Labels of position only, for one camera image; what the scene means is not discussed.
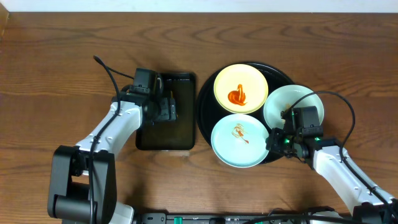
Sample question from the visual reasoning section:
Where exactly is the round black tray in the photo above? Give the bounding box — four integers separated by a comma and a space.
197, 62, 293, 165

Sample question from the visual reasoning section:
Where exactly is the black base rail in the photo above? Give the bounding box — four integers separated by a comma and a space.
133, 211, 352, 224

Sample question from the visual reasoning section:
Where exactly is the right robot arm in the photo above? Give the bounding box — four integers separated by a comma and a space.
266, 121, 397, 223

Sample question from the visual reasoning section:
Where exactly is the black rectangular tray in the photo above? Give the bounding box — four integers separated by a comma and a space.
136, 73, 196, 151

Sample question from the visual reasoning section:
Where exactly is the yellow plate with sauce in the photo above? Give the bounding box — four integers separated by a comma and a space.
213, 64, 269, 114

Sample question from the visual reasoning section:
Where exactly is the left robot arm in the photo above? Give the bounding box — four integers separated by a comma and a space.
47, 85, 177, 223

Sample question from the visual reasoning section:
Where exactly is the light blue plate front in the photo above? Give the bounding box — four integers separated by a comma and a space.
211, 114, 269, 168

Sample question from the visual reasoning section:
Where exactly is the pale green plate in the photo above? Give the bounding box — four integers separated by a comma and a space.
263, 85, 325, 129

